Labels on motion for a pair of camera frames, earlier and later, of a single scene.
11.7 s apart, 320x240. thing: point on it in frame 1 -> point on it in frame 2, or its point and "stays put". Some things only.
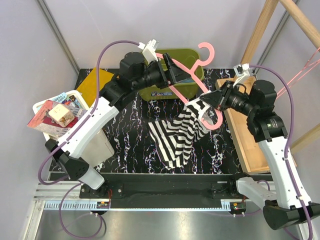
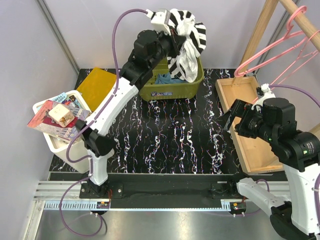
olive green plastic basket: [187, 58] stays put
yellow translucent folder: [87, 88] stays put
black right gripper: [218, 100] -> [240, 108]
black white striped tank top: [174, 139] -> [184, 64]
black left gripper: [174, 73] -> [175, 42]
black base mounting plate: [165, 191] stays put
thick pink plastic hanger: [194, 72] -> [271, 46]
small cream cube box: [61, 115] stays put
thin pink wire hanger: [307, 64] -> [313, 54]
